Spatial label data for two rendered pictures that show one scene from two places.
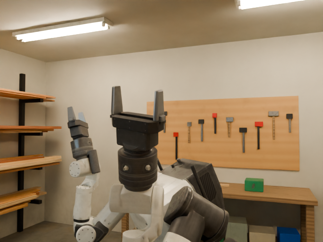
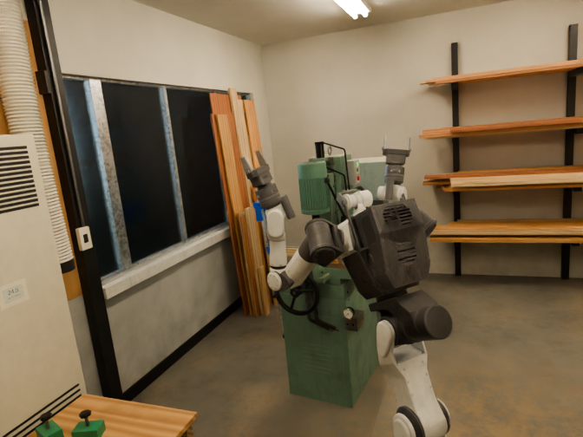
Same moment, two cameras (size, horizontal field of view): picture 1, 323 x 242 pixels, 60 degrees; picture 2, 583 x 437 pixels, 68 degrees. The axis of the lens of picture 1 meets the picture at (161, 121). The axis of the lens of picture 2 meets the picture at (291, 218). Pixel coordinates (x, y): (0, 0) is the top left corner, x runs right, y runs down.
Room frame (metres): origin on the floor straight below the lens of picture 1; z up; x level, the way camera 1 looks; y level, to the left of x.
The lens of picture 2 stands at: (0.75, -1.62, 1.70)
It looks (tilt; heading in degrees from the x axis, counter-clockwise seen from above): 11 degrees down; 91
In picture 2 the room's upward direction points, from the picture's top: 5 degrees counter-clockwise
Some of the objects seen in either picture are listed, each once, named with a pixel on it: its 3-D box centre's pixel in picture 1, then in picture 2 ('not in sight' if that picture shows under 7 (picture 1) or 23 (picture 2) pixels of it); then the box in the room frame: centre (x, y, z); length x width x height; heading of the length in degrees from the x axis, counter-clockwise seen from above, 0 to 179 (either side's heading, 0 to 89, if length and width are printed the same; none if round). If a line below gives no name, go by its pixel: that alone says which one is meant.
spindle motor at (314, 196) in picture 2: not in sight; (313, 187); (0.85, 0.99, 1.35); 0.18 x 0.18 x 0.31
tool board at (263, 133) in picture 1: (215, 132); not in sight; (3.71, -0.72, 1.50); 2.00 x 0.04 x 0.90; 69
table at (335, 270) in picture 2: not in sight; (319, 269); (0.84, 0.87, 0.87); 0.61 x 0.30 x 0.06; 152
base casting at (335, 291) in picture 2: not in sight; (329, 273); (0.91, 1.09, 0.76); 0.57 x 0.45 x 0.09; 62
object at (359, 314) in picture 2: not in sight; (354, 320); (1.02, 0.74, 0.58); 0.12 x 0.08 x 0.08; 62
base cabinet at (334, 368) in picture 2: not in sight; (332, 329); (0.90, 1.09, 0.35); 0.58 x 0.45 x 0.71; 62
